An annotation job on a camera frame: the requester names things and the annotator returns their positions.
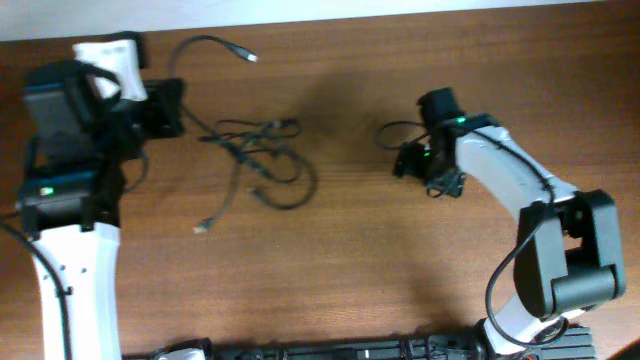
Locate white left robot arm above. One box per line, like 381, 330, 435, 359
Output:
17, 60, 185, 359

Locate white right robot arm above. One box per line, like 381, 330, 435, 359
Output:
393, 88, 626, 359

